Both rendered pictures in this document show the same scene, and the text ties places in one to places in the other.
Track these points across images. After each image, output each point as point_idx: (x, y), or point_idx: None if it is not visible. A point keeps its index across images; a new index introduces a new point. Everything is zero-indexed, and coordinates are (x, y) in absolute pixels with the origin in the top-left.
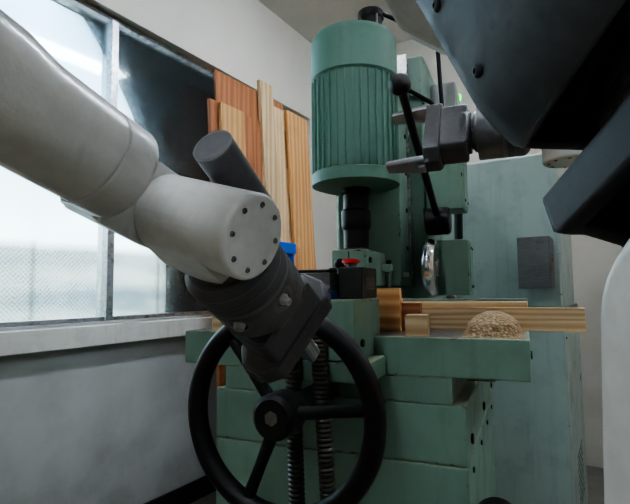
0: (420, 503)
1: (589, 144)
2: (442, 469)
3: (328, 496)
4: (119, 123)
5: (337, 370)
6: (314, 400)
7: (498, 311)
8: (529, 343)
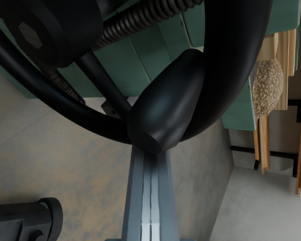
0: (123, 71)
1: None
2: (148, 83)
3: (55, 93)
4: None
5: (173, 27)
6: (121, 13)
7: (282, 90)
8: (252, 130)
